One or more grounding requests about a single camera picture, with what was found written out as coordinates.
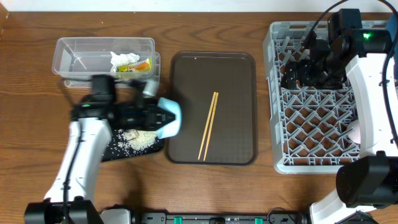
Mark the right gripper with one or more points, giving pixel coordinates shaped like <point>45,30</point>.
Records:
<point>303,66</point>

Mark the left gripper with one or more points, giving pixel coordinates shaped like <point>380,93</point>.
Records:
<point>148,113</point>

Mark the light blue bowl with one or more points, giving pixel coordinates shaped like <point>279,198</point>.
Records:
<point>173,118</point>

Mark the white rice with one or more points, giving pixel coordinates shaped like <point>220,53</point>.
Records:
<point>129,143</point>

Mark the wooden chopstick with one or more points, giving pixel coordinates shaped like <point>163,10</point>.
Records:
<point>210,126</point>
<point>207,123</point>

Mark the yellow green snack wrapper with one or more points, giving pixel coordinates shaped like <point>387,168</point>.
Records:
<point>143,66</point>

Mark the pink plastic cup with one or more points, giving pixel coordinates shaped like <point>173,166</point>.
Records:
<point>354,132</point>

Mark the white napkin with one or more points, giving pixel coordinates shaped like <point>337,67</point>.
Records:
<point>122,59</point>

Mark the dark blue plate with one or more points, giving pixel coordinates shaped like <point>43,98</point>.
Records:
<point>391,26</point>

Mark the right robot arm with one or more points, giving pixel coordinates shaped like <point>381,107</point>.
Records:
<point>362,57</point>

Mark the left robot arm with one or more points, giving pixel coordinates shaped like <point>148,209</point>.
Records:
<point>92,122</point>

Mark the grey dishwasher rack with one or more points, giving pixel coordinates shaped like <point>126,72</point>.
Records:
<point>308,126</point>

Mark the black plastic bin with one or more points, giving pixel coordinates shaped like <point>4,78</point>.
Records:
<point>108,157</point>

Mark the brown serving tray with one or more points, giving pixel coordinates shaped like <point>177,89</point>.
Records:
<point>194,77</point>

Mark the clear plastic bin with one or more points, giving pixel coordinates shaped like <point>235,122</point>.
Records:
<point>77,59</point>

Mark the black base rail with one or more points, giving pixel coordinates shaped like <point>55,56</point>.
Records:
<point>278,217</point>

